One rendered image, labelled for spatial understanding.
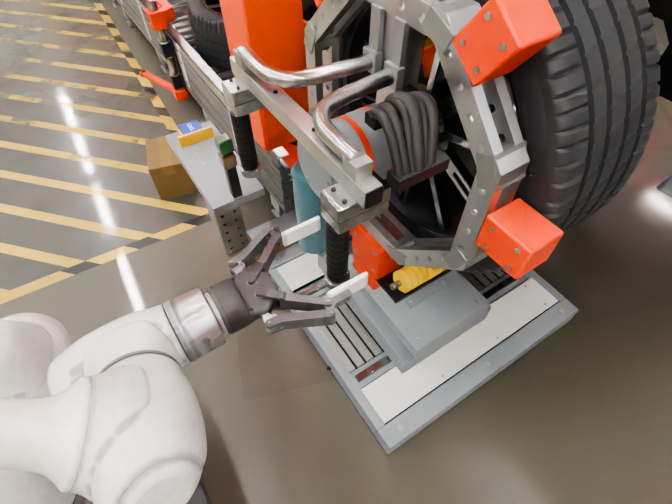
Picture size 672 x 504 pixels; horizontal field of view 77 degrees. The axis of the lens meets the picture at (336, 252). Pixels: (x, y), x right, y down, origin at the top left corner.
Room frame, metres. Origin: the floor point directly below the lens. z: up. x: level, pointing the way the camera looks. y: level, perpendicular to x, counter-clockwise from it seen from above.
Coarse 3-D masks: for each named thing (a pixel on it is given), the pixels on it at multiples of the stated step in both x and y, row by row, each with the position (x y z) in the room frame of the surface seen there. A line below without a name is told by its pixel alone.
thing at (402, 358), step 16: (320, 256) 0.92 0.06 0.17; (352, 304) 0.75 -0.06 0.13; (368, 304) 0.74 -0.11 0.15; (368, 320) 0.68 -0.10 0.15; (480, 320) 0.70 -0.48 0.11; (384, 336) 0.61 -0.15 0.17; (448, 336) 0.61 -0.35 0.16; (400, 352) 0.57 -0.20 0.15; (432, 352) 0.59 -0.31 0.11; (400, 368) 0.53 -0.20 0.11
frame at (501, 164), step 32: (352, 0) 0.77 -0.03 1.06; (384, 0) 0.69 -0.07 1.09; (416, 0) 0.63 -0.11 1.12; (448, 0) 0.62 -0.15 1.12; (320, 32) 0.85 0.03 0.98; (448, 32) 0.57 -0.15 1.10; (320, 64) 0.87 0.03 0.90; (448, 64) 0.56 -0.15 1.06; (320, 96) 0.87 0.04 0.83; (480, 96) 0.52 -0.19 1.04; (480, 128) 0.49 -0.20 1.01; (512, 128) 0.50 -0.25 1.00; (480, 160) 0.48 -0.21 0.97; (512, 160) 0.47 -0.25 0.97; (480, 192) 0.47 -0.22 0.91; (512, 192) 0.47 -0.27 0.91; (384, 224) 0.69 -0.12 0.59; (480, 224) 0.45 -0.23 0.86; (416, 256) 0.55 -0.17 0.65; (448, 256) 0.48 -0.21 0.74; (480, 256) 0.47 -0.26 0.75
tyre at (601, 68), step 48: (480, 0) 0.64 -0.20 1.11; (576, 0) 0.61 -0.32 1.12; (624, 0) 0.64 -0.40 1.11; (576, 48) 0.55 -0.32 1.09; (624, 48) 0.59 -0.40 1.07; (528, 96) 0.54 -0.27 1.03; (576, 96) 0.51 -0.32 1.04; (624, 96) 0.55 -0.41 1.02; (528, 144) 0.51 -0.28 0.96; (576, 144) 0.49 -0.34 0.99; (624, 144) 0.53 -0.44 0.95; (528, 192) 0.49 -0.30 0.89; (576, 192) 0.47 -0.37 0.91
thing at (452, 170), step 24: (360, 24) 0.89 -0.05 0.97; (360, 48) 0.93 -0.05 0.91; (432, 72) 0.72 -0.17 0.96; (432, 96) 0.72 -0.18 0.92; (456, 120) 0.68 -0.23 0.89; (456, 144) 0.68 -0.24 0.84; (456, 168) 0.63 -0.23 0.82; (408, 192) 0.73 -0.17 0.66; (432, 192) 0.67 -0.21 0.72; (456, 192) 0.78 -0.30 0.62; (408, 216) 0.70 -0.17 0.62; (432, 216) 0.69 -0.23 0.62; (456, 216) 0.67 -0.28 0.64
